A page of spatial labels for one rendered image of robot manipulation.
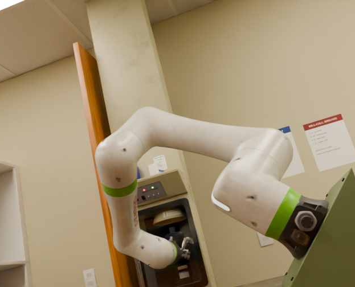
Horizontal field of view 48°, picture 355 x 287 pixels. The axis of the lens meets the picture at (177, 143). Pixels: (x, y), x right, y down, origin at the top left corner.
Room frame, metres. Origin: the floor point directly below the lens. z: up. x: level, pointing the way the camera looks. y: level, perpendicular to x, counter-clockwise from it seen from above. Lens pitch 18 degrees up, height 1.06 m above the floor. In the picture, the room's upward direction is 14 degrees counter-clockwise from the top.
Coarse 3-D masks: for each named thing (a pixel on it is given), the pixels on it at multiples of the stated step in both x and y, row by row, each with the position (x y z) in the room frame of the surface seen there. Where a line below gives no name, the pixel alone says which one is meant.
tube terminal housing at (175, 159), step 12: (144, 156) 1.89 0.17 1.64; (168, 156) 1.86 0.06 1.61; (180, 156) 1.87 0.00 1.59; (144, 168) 1.89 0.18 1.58; (168, 168) 1.87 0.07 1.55; (180, 168) 1.86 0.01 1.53; (192, 192) 1.94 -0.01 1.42; (156, 204) 1.89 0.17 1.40; (192, 204) 1.87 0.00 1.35; (204, 240) 1.94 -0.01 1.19; (204, 252) 1.87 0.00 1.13
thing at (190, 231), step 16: (160, 208) 1.87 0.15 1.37; (176, 208) 1.86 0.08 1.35; (144, 224) 1.89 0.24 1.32; (160, 224) 1.87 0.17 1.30; (176, 224) 1.86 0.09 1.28; (192, 224) 1.84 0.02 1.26; (176, 240) 1.86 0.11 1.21; (192, 240) 1.85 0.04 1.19; (192, 256) 1.85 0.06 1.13; (144, 272) 1.90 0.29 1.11; (160, 272) 1.88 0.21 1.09; (176, 272) 1.87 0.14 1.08; (192, 272) 1.85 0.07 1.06
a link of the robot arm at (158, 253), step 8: (144, 240) 1.45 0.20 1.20; (152, 240) 1.45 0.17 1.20; (160, 240) 1.46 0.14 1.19; (136, 248) 1.45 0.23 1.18; (144, 248) 1.44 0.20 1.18; (152, 248) 1.43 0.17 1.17; (160, 248) 1.43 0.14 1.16; (168, 248) 1.45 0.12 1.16; (176, 248) 1.56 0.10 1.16; (136, 256) 1.47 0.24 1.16; (144, 256) 1.45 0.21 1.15; (152, 256) 1.43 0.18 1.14; (160, 256) 1.43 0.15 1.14; (168, 256) 1.45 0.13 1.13; (176, 256) 1.55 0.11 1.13; (152, 264) 1.45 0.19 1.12; (160, 264) 1.45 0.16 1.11; (168, 264) 1.47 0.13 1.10
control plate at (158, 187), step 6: (144, 186) 1.80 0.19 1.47; (150, 186) 1.80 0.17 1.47; (156, 186) 1.80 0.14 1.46; (138, 192) 1.82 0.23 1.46; (144, 192) 1.82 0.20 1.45; (150, 192) 1.82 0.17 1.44; (156, 192) 1.83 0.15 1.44; (162, 192) 1.83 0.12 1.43; (138, 198) 1.85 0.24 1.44; (150, 198) 1.85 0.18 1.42; (156, 198) 1.85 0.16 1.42
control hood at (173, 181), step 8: (176, 168) 1.74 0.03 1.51; (152, 176) 1.76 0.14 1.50; (160, 176) 1.76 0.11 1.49; (168, 176) 1.76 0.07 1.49; (176, 176) 1.77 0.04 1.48; (144, 184) 1.79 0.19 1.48; (168, 184) 1.80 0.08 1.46; (176, 184) 1.80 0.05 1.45; (184, 184) 1.81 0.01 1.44; (168, 192) 1.83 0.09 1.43; (176, 192) 1.83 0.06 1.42; (184, 192) 1.84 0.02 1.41; (152, 200) 1.86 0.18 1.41
